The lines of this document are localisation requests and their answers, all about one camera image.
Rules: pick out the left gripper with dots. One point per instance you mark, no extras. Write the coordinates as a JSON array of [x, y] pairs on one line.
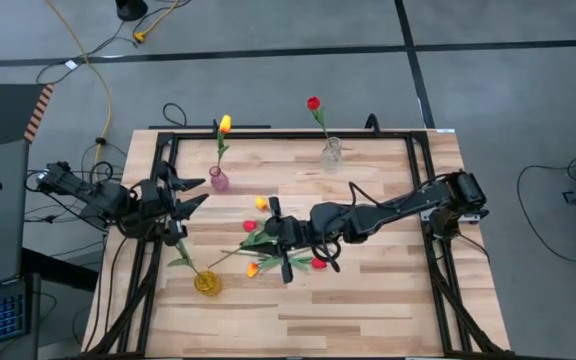
[[153, 205]]

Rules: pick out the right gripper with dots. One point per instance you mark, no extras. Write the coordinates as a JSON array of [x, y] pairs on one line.
[[293, 232]]

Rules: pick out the black artificial tulip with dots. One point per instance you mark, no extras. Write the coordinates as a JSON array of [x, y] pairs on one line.
[[180, 252], [255, 239]]

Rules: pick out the pile of artificial tulips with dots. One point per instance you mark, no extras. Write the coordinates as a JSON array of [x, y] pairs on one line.
[[319, 263]]

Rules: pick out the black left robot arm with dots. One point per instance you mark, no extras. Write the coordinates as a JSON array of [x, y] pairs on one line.
[[103, 200]]

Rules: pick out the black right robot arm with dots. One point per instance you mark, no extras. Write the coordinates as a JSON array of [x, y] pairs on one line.
[[398, 210]]

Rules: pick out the pink glass vase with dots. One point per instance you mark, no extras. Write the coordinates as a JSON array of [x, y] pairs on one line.
[[219, 179]]

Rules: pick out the amber glass vase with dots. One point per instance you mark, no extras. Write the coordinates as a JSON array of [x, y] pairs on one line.
[[207, 283]]

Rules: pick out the clear glass vase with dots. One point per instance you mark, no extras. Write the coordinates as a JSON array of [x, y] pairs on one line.
[[331, 155]]

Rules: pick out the white paper tag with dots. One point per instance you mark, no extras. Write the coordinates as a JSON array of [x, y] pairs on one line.
[[70, 64]]

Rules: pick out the black stand base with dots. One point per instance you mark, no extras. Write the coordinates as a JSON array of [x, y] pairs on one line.
[[130, 9]]

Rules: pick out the hazard-striped black floor mat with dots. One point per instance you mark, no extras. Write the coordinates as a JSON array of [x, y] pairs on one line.
[[3, 115]]

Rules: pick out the black aluminium table frame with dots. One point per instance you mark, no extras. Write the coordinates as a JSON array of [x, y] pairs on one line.
[[268, 135]]

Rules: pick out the black hook bracket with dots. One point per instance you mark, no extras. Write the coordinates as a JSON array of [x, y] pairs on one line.
[[372, 122]]

